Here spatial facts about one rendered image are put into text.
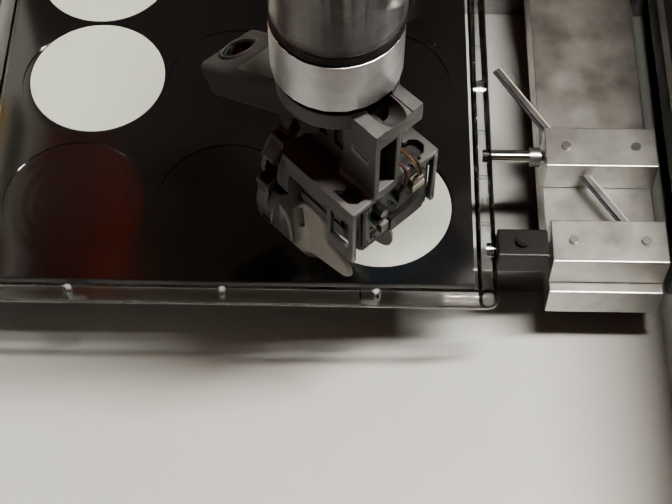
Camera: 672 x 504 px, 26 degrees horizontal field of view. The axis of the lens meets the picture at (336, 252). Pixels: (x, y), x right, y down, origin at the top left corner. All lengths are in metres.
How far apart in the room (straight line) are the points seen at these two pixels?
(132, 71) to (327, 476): 0.34
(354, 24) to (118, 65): 0.40
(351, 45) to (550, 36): 0.42
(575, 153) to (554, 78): 0.09
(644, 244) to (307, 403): 0.26
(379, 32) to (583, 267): 0.31
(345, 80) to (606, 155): 0.33
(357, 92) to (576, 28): 0.41
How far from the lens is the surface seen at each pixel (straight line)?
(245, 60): 0.91
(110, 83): 1.10
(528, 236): 1.01
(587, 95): 1.12
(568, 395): 1.05
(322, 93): 0.79
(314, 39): 0.75
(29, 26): 1.15
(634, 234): 1.02
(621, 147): 1.06
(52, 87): 1.11
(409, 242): 1.01
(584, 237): 1.02
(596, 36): 1.16
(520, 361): 1.06
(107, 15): 1.15
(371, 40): 0.76
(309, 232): 0.95
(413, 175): 0.87
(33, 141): 1.08
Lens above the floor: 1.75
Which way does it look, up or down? 58 degrees down
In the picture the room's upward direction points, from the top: straight up
